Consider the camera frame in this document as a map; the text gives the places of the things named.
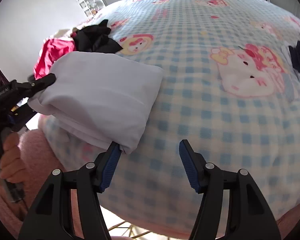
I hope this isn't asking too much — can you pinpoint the pale crumpled garment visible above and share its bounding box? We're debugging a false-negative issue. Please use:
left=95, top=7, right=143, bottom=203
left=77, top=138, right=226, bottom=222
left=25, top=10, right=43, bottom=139
left=49, top=29, right=77, bottom=40

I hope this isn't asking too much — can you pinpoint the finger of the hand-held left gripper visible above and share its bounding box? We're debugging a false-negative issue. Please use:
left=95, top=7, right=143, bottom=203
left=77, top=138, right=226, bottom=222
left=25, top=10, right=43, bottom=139
left=14, top=73, right=57, bottom=98

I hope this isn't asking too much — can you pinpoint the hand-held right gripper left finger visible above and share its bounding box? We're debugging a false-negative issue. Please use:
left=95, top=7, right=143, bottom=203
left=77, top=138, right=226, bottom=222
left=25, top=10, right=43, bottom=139
left=17, top=141, right=122, bottom=240

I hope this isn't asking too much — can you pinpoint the person's left forearm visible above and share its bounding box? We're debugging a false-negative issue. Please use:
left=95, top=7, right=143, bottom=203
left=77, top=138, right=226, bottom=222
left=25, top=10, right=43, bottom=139
left=0, top=172, right=28, bottom=238

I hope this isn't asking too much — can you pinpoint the white shirt navy trim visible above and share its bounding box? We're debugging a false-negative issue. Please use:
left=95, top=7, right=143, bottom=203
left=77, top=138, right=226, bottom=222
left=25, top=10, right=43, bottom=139
left=27, top=51, right=164, bottom=155

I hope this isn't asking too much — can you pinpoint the hot pink garment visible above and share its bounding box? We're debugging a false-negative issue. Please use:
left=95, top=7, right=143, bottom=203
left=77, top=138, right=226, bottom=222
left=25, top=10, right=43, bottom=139
left=34, top=38, right=77, bottom=80

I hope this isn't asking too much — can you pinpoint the person's left hand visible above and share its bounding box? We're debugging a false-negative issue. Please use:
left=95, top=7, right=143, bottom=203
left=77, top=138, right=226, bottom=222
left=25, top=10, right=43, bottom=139
left=0, top=132, right=24, bottom=184

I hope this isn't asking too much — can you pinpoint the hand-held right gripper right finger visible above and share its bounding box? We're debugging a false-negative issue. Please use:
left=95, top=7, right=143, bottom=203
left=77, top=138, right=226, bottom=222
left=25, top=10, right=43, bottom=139
left=179, top=139, right=282, bottom=240

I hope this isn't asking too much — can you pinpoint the grey padded headboard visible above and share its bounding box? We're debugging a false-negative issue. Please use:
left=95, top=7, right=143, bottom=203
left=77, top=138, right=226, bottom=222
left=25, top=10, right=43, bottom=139
left=272, top=0, right=300, bottom=25

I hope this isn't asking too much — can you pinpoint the black garment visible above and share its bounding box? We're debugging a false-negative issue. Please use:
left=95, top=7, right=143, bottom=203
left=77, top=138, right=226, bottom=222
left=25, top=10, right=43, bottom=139
left=72, top=19, right=123, bottom=54

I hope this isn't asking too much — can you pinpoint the printed checked blanket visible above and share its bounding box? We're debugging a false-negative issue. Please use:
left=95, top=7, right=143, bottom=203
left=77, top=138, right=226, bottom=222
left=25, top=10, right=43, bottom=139
left=39, top=0, right=300, bottom=238

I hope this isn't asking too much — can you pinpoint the navy folded garment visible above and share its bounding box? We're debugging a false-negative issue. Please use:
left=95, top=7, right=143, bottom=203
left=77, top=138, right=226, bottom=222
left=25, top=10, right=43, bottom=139
left=288, top=41, right=300, bottom=75

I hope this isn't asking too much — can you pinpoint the white shelf rack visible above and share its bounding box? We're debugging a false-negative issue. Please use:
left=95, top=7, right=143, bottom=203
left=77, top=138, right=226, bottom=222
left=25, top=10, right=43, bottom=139
left=76, top=0, right=100, bottom=18

